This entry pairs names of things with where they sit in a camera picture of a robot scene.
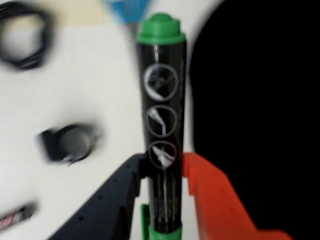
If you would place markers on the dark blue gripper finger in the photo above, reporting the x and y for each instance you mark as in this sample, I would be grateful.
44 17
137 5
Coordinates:
107 210

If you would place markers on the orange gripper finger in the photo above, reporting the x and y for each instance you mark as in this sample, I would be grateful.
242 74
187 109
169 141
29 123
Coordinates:
217 207

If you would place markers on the green and black marker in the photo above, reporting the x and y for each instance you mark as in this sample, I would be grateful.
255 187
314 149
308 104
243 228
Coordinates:
162 100

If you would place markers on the black fabric bag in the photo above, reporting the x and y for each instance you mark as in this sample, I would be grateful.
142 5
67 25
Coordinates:
262 112

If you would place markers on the black battery with red print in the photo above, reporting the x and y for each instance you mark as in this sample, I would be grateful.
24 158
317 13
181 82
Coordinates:
15 217

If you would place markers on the beige masking tape piece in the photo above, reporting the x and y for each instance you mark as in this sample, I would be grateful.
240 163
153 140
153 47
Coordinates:
82 12

